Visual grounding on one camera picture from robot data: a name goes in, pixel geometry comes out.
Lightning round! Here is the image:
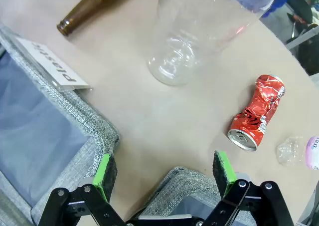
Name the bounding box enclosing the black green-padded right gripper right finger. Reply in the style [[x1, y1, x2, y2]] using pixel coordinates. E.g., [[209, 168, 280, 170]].
[[204, 150, 295, 226]]

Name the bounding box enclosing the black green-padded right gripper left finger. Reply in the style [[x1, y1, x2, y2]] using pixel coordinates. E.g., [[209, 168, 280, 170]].
[[37, 153, 125, 226]]

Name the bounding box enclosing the small crushed pink-label plastic bottle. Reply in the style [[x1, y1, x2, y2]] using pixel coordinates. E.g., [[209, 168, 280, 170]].
[[276, 135, 319, 171]]

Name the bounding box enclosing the crushed red soda can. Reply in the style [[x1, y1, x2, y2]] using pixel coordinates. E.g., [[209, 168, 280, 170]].
[[228, 74, 286, 152]]

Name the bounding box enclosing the large clear plastic bottle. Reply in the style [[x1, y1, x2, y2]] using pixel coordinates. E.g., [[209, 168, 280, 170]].
[[147, 0, 277, 87]]

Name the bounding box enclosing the brown glass beer bottle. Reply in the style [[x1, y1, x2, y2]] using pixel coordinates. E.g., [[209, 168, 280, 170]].
[[56, 0, 145, 36]]

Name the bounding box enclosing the grey fabric basket for cans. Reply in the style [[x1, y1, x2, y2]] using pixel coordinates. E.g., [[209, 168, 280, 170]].
[[132, 166, 257, 226]]

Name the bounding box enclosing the grey fabric basket for plastic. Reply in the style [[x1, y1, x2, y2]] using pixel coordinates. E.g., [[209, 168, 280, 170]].
[[0, 23, 120, 226]]

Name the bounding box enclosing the white Plastic label sign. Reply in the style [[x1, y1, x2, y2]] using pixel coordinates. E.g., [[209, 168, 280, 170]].
[[15, 37, 92, 91]]

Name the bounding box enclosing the black office chair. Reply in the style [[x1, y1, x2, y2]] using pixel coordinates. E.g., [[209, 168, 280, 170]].
[[286, 0, 319, 76]]

